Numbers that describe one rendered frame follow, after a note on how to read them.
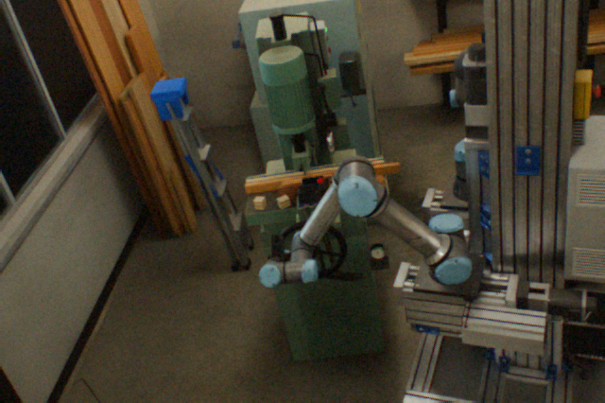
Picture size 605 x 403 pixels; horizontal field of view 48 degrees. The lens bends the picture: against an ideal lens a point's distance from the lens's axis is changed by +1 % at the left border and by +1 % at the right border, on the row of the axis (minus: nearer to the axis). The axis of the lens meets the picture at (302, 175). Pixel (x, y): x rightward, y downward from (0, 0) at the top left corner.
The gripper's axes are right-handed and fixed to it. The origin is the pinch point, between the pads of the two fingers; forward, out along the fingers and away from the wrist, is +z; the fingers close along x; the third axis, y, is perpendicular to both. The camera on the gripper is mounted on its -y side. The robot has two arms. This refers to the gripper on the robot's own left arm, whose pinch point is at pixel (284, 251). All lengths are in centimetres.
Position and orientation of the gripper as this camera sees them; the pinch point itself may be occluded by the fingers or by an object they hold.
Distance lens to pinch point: 260.5
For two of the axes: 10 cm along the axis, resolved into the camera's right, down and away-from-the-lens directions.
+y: 1.1, 9.9, 0.7
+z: 1.3, -0.8, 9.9
